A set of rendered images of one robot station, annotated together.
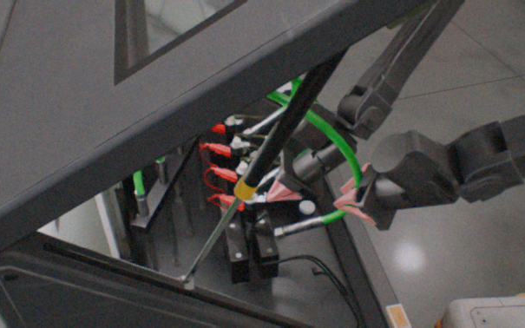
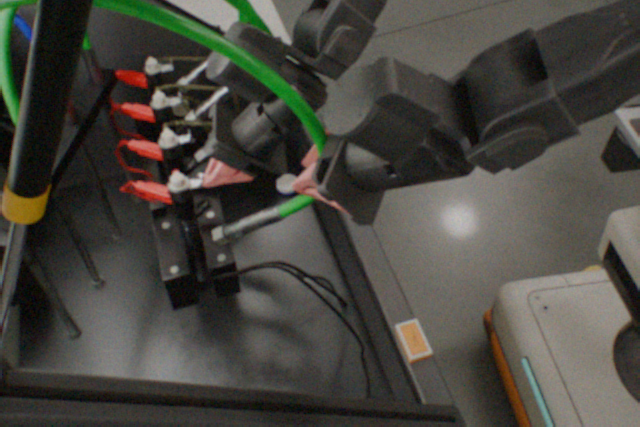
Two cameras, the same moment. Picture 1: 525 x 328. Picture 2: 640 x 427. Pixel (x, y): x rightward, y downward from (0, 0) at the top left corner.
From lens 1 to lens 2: 22 cm
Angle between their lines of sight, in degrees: 6
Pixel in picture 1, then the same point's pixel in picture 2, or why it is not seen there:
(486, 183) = (515, 140)
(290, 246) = (264, 243)
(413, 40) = not seen: outside the picture
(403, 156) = (370, 105)
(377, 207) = (350, 190)
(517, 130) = (564, 42)
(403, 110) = (432, 37)
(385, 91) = not seen: outside the picture
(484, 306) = (545, 288)
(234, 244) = (169, 252)
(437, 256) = (484, 225)
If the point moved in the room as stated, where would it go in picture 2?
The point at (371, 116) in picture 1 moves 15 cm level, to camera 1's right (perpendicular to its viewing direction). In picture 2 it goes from (342, 42) to (484, 34)
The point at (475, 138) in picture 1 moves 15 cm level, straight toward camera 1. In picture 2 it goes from (494, 63) to (438, 209)
